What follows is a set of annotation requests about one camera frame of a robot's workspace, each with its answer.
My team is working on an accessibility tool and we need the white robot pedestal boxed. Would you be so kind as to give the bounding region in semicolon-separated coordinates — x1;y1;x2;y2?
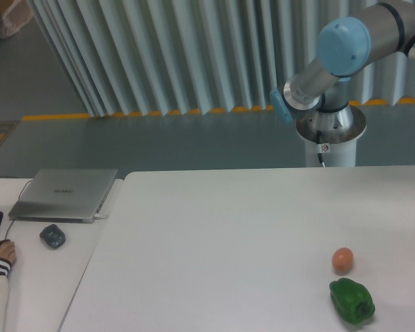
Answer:
295;104;367;167

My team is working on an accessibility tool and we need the black computer mouse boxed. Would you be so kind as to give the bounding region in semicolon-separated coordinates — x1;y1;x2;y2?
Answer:
0;239;10;246

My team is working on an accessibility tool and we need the black base cable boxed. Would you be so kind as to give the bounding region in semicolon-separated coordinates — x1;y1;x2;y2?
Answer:
315;129;326;169

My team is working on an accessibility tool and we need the person's hand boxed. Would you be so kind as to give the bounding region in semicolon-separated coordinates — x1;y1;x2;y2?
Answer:
0;241;17;266

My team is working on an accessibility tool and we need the black mouse cable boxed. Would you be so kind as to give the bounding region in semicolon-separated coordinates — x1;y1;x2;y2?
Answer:
0;176;34;241

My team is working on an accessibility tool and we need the silver closed laptop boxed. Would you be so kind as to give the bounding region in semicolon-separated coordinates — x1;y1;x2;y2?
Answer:
8;169;118;223

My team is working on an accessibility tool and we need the cardboard box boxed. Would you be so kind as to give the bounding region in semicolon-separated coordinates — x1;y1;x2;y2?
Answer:
0;0;33;39

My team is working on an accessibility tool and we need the white folding partition screen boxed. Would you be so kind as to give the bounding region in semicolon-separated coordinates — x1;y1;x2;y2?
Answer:
29;1;415;116

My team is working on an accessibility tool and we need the brown egg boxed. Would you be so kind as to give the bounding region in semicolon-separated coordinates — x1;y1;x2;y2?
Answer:
331;248;353;273

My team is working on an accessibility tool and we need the green bell pepper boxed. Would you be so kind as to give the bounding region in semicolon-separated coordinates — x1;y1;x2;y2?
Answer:
329;277;376;325

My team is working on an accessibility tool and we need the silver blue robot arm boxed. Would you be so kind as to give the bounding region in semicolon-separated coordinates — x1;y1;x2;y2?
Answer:
270;1;415;122

